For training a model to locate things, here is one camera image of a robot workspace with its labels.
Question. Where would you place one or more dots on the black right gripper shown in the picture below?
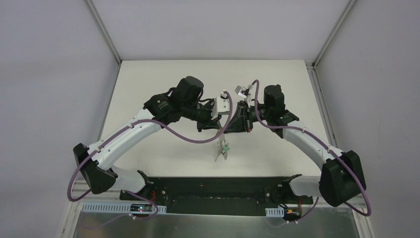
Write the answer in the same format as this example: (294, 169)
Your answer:
(245, 119)

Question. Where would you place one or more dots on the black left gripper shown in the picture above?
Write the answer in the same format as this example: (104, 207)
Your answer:
(210, 121)

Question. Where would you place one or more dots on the key with green tag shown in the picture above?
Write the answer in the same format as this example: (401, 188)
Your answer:
(224, 150)

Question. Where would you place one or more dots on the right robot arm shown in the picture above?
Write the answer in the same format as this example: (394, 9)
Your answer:
(341, 173)

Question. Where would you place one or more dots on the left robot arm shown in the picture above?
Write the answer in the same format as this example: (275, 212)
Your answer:
(96, 161)

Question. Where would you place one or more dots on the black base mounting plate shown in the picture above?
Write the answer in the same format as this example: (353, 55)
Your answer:
(235, 196)

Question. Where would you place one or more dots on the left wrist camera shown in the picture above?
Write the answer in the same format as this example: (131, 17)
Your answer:
(220, 106)

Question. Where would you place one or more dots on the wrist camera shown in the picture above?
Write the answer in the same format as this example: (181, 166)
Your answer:
(220, 106)
(243, 92)

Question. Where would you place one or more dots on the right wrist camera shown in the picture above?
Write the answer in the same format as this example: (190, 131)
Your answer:
(243, 92)

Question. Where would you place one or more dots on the white slotted cable duct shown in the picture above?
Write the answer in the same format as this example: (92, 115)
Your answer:
(147, 209)

